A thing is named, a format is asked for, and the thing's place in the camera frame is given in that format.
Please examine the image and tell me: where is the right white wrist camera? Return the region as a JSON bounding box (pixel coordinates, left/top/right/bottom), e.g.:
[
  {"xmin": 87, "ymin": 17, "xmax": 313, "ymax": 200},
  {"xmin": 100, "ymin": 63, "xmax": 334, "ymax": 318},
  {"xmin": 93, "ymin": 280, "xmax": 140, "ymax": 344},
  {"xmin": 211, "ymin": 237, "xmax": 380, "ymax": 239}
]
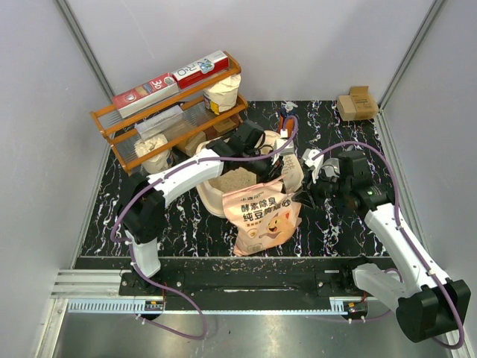
[{"xmin": 300, "ymin": 148, "xmax": 323, "ymax": 183}]

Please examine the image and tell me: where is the pink cat litter bag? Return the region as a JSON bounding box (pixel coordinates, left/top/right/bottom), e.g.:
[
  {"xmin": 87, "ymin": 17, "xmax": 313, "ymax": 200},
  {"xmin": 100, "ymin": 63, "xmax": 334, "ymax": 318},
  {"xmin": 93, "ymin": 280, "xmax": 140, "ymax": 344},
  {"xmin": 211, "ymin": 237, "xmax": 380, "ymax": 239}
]
[{"xmin": 222, "ymin": 177, "xmax": 301, "ymax": 257}]

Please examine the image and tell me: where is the metal litter scoop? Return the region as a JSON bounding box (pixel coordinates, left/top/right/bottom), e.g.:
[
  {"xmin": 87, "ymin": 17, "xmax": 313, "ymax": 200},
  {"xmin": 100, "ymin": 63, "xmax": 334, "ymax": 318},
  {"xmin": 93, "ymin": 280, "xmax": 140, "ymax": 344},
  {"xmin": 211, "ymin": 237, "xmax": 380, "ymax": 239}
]
[{"xmin": 319, "ymin": 145, "xmax": 354, "ymax": 183}]

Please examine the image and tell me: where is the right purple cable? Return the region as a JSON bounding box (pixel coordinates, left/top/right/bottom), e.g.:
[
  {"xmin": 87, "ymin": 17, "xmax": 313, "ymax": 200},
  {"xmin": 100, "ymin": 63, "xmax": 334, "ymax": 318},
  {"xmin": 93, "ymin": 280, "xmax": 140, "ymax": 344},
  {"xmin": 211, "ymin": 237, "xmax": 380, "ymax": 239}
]
[{"xmin": 309, "ymin": 140, "xmax": 466, "ymax": 350}]

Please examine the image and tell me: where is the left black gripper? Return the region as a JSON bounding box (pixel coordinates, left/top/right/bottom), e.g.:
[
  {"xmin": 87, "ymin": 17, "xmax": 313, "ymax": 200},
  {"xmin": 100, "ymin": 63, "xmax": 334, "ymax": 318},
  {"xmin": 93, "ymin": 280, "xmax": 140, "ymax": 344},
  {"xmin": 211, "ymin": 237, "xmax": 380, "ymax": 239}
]
[{"xmin": 241, "ymin": 148, "xmax": 287, "ymax": 195}]

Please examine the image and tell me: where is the red white box right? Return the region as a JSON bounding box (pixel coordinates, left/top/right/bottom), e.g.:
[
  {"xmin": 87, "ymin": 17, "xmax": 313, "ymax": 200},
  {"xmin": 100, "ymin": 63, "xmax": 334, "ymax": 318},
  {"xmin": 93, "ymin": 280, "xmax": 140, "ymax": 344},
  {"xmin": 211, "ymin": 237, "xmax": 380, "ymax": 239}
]
[{"xmin": 171, "ymin": 51, "xmax": 229, "ymax": 90}]

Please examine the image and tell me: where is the red white box left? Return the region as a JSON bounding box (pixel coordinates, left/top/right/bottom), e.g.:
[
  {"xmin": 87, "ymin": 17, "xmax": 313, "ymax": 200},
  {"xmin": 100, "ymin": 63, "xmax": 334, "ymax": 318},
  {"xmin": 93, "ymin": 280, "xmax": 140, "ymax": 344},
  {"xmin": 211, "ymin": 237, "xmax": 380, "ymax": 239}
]
[{"xmin": 113, "ymin": 72, "xmax": 180, "ymax": 119}]

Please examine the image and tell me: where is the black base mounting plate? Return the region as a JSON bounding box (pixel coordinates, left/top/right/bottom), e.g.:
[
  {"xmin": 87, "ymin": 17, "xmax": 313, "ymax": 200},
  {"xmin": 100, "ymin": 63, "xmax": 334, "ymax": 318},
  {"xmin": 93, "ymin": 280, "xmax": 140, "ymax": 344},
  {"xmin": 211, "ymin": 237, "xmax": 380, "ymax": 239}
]
[{"xmin": 119, "ymin": 257, "xmax": 365, "ymax": 313}]

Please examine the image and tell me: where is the white paper bag upper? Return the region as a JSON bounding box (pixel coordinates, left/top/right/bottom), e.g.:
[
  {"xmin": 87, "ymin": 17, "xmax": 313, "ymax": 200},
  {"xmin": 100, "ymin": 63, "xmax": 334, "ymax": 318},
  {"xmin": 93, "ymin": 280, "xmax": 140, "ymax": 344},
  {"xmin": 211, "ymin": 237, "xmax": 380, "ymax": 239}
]
[{"xmin": 203, "ymin": 74, "xmax": 241, "ymax": 115}]

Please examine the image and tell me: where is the orange pump bottle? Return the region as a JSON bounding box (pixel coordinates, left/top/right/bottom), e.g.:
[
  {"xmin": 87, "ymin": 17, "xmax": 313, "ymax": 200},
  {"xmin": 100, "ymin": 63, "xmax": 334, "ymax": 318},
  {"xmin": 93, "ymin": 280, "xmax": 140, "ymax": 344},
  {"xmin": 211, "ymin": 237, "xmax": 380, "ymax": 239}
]
[{"xmin": 279, "ymin": 101, "xmax": 297, "ymax": 135}]

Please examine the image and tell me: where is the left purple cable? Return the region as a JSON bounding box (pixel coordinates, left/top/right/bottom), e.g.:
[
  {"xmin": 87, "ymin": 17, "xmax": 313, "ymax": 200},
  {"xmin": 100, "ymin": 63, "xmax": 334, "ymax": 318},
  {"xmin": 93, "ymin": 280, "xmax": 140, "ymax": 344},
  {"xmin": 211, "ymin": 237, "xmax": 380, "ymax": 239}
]
[{"xmin": 110, "ymin": 115, "xmax": 299, "ymax": 339}]

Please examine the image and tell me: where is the purple cable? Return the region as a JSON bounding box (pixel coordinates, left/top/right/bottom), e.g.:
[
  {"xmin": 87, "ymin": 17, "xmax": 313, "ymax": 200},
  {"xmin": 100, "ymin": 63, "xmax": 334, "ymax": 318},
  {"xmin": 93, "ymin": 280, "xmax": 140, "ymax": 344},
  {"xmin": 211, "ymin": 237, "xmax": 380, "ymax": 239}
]
[
  {"xmin": 110, "ymin": 115, "xmax": 299, "ymax": 339},
  {"xmin": 309, "ymin": 140, "xmax": 466, "ymax": 350}
]

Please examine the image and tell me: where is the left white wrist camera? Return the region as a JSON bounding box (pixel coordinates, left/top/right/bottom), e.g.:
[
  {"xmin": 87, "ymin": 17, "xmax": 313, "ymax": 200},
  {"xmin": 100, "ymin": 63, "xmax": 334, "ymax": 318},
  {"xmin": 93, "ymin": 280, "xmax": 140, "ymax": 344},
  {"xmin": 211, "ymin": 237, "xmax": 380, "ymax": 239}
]
[{"xmin": 271, "ymin": 129, "xmax": 294, "ymax": 164}]

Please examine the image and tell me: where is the red white box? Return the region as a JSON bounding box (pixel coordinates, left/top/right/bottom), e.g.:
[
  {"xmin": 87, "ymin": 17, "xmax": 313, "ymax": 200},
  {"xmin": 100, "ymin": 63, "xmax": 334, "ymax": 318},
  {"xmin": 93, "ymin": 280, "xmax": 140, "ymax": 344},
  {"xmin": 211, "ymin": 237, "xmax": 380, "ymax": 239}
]
[
  {"xmin": 171, "ymin": 51, "xmax": 229, "ymax": 90},
  {"xmin": 113, "ymin": 72, "xmax": 180, "ymax": 119}
]

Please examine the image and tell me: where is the beige plastic litter box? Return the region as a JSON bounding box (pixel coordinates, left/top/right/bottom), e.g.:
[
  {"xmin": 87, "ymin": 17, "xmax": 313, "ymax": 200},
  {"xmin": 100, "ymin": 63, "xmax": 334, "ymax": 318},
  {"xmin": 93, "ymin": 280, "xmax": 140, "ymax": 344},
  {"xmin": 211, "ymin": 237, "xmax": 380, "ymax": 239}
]
[{"xmin": 195, "ymin": 130, "xmax": 305, "ymax": 219}]

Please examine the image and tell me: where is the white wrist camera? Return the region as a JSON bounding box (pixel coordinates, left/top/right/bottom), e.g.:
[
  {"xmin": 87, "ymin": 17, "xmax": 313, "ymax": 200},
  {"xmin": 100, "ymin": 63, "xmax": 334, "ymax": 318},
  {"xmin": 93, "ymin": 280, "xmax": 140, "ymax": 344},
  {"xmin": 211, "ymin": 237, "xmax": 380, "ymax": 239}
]
[
  {"xmin": 300, "ymin": 148, "xmax": 323, "ymax": 183},
  {"xmin": 271, "ymin": 129, "xmax": 294, "ymax": 164}
]

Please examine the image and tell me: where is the white paper bag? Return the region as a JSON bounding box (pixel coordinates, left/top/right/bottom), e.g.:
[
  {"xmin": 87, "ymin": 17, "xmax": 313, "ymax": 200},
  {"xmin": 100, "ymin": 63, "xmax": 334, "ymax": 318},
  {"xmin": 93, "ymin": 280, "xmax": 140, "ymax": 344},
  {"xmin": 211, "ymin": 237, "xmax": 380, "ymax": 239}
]
[
  {"xmin": 133, "ymin": 133, "xmax": 175, "ymax": 175},
  {"xmin": 203, "ymin": 74, "xmax": 241, "ymax": 115}
]

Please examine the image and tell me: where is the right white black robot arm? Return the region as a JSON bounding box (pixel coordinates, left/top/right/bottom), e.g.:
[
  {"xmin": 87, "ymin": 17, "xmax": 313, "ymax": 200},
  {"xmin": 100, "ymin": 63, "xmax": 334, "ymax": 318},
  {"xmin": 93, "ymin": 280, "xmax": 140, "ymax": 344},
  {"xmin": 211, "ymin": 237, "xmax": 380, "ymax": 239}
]
[{"xmin": 294, "ymin": 149, "xmax": 471, "ymax": 342}]

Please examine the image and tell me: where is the brown box under shelf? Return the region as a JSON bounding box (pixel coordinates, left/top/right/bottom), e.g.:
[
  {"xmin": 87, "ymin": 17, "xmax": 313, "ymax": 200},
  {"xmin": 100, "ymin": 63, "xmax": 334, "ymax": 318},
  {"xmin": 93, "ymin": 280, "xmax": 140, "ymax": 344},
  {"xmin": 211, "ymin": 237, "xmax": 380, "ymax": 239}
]
[{"xmin": 175, "ymin": 131, "xmax": 206, "ymax": 157}]

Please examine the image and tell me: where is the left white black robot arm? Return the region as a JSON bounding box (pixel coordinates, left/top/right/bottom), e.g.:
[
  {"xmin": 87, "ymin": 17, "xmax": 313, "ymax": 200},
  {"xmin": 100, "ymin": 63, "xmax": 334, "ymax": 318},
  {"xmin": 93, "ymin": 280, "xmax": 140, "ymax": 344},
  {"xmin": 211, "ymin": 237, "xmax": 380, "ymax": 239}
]
[{"xmin": 113, "ymin": 120, "xmax": 293, "ymax": 295}]

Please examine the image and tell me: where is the brown cardboard box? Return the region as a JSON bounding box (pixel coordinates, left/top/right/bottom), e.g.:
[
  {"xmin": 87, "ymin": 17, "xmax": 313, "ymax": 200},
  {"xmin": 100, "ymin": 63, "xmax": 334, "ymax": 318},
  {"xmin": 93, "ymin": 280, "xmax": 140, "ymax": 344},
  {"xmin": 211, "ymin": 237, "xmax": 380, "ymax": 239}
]
[{"xmin": 337, "ymin": 86, "xmax": 379, "ymax": 122}]

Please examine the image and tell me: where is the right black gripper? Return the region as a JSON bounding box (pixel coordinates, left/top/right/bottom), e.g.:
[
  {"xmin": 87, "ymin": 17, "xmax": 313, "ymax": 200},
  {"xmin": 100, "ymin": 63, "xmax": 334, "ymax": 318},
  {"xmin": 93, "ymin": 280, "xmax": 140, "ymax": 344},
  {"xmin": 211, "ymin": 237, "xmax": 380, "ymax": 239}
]
[{"xmin": 291, "ymin": 166, "xmax": 351, "ymax": 209}]

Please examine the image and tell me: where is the clear plastic box on shelf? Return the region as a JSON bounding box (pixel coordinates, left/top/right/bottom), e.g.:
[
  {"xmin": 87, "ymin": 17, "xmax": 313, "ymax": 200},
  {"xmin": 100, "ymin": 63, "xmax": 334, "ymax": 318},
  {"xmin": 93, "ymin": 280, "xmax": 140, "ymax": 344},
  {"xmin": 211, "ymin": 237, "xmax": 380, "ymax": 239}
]
[{"xmin": 135, "ymin": 105, "xmax": 183, "ymax": 140}]

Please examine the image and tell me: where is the white paper bag lower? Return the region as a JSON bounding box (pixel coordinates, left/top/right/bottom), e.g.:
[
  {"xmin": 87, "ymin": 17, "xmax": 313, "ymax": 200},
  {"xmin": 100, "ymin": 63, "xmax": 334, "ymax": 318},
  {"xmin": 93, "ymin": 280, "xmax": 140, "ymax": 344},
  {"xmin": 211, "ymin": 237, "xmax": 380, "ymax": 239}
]
[{"xmin": 133, "ymin": 133, "xmax": 175, "ymax": 175}]

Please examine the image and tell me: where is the orange wooden shelf rack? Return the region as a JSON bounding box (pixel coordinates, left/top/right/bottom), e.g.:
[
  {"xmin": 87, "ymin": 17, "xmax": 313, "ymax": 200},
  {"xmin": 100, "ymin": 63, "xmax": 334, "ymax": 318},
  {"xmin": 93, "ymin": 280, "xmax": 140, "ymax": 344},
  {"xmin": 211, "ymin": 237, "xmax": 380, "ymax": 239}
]
[{"xmin": 91, "ymin": 51, "xmax": 247, "ymax": 174}]

